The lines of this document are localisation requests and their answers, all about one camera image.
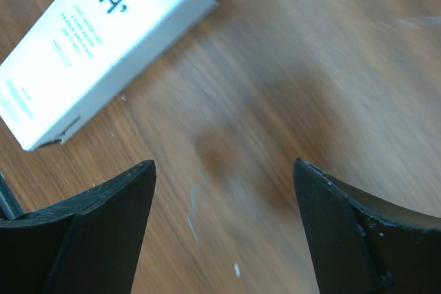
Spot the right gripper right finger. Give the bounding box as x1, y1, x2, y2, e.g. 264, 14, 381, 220
293, 158, 440, 293

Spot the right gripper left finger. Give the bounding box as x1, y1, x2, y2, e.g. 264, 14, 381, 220
1, 160, 156, 293

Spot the small silver box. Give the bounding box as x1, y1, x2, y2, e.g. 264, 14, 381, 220
1, 0, 218, 151

